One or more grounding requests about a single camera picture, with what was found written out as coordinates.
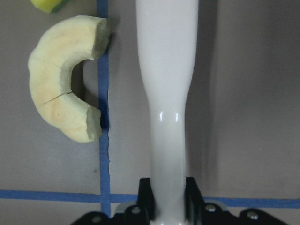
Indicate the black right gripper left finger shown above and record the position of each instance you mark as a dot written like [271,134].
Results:
[140,213]

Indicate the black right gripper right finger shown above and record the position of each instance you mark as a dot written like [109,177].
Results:
[199,212]

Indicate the white hand brush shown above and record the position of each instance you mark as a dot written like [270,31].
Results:
[167,40]

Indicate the pale curved bread piece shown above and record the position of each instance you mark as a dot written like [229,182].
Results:
[50,65]

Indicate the yellow sponge piece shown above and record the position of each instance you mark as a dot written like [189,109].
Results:
[49,6]

